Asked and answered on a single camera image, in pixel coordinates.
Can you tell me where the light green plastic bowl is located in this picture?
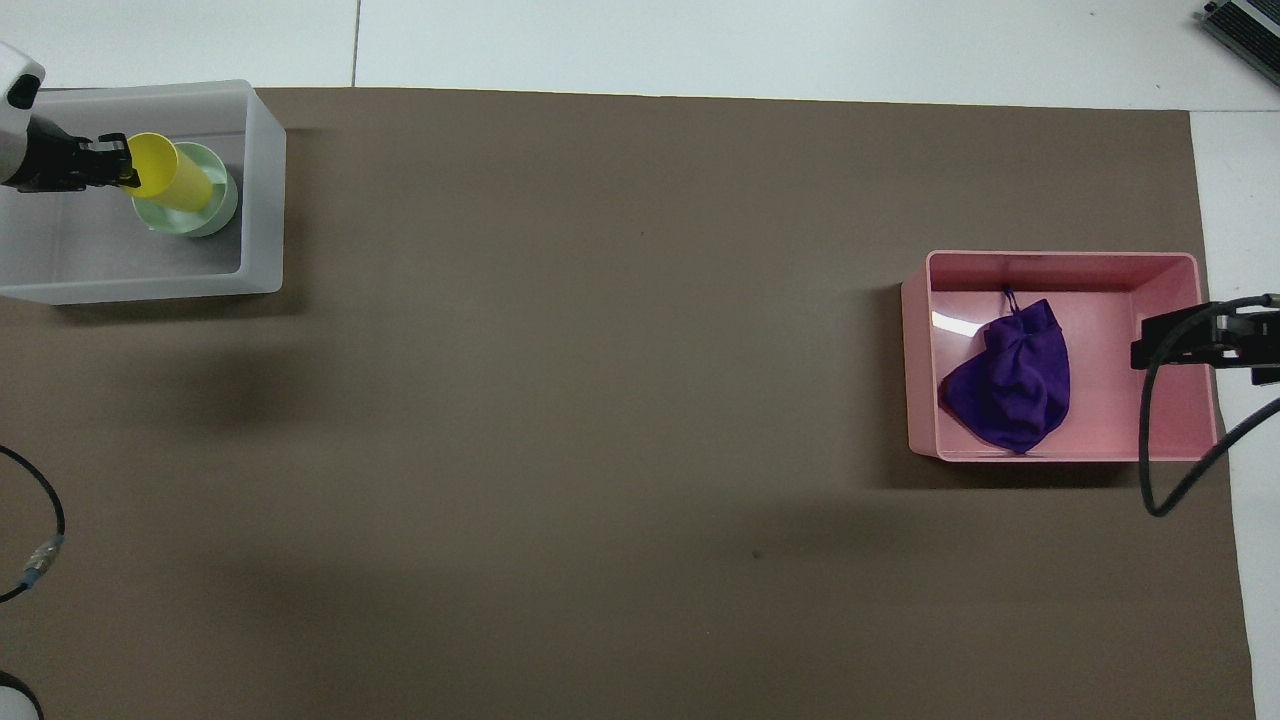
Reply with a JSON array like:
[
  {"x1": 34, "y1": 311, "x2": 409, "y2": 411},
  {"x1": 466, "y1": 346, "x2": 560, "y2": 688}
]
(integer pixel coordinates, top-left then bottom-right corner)
[{"x1": 131, "y1": 141, "x2": 240, "y2": 239}]

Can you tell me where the grey ribbed device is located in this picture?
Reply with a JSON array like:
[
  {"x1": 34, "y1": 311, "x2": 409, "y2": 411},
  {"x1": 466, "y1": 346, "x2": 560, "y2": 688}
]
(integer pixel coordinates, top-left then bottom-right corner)
[{"x1": 1197, "y1": 0, "x2": 1280, "y2": 61}]

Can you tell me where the yellow plastic cup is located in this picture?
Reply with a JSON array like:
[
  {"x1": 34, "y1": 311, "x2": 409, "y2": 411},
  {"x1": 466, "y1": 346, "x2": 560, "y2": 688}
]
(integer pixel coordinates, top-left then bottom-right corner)
[{"x1": 126, "y1": 132, "x2": 215, "y2": 214}]

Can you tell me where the black cable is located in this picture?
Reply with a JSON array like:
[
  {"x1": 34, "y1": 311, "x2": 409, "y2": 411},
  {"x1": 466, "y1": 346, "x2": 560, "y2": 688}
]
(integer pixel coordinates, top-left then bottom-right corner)
[
  {"x1": 0, "y1": 444, "x2": 68, "y2": 604},
  {"x1": 1139, "y1": 293, "x2": 1280, "y2": 519}
]

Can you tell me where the translucent white plastic box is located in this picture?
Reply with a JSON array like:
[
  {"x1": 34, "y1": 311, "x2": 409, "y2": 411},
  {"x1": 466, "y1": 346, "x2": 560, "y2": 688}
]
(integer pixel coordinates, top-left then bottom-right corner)
[{"x1": 0, "y1": 80, "x2": 289, "y2": 306}]

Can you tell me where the purple drawstring cloth pouch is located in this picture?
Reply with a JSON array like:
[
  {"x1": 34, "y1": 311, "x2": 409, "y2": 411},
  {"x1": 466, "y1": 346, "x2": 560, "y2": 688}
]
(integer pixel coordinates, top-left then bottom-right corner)
[{"x1": 939, "y1": 287, "x2": 1074, "y2": 456}]

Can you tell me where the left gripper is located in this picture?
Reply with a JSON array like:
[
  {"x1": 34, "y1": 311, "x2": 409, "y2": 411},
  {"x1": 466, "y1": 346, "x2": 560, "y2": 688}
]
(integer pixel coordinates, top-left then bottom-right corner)
[{"x1": 3, "y1": 118, "x2": 98, "y2": 194}]

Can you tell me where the pink plastic box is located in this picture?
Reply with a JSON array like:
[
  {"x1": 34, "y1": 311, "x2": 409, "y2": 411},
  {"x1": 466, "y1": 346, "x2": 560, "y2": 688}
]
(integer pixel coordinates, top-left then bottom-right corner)
[{"x1": 900, "y1": 249, "x2": 1220, "y2": 464}]

